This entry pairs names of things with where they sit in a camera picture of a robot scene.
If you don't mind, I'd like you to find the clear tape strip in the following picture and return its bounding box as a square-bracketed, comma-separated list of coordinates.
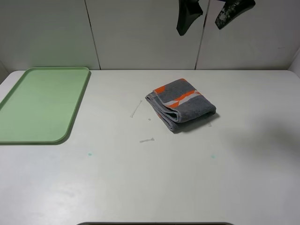
[130, 100, 143, 118]
[139, 138, 155, 143]

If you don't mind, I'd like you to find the clear tape strip lower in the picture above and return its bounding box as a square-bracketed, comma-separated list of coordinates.
[139, 138, 155, 143]

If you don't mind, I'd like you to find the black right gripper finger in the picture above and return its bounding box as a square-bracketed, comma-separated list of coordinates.
[176, 0, 203, 36]
[215, 0, 256, 30]

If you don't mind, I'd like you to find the grey towel with orange pattern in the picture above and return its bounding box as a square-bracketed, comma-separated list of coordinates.
[145, 78, 216, 133]

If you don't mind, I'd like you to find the clear tape strip upper left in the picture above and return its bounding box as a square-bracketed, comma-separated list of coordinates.
[130, 100, 143, 118]

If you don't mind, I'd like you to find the green plastic tray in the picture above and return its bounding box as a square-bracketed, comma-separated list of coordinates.
[0, 67, 90, 145]

